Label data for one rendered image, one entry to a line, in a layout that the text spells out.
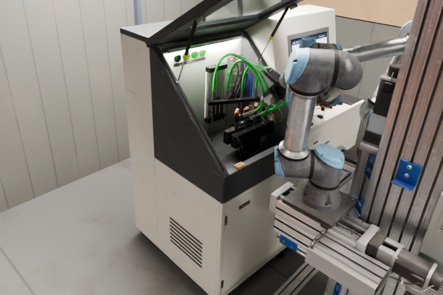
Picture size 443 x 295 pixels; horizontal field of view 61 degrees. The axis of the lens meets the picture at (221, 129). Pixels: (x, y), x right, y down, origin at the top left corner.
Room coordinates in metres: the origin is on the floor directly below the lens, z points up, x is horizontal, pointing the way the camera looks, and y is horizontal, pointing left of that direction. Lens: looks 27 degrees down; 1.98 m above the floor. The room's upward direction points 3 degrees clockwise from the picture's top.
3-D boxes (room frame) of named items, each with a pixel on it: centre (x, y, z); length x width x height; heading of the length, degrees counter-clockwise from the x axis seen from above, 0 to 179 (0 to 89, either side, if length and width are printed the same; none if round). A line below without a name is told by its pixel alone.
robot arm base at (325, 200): (1.24, -0.42, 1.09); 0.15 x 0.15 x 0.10
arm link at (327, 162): (1.25, -0.41, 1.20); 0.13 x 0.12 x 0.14; 86
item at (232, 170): (1.76, -0.25, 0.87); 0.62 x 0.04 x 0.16; 135
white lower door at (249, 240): (1.74, -0.26, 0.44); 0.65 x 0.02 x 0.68; 135
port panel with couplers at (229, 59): (2.28, -0.07, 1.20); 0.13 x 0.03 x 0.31; 135
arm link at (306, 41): (1.79, -0.39, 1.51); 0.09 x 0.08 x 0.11; 83
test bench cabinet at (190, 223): (1.94, -0.06, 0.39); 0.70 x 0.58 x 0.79; 135
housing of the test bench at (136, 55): (2.50, 0.00, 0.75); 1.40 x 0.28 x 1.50; 135
